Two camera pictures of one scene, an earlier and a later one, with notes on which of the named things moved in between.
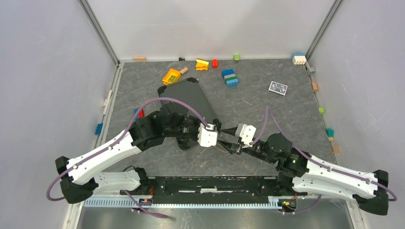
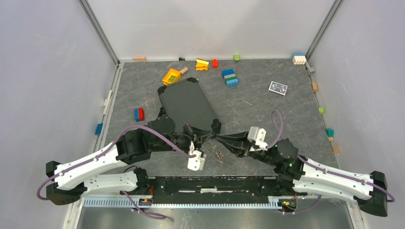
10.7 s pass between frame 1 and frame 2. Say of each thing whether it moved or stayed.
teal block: stayed
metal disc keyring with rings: moved
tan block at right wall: stayed
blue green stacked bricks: stayed
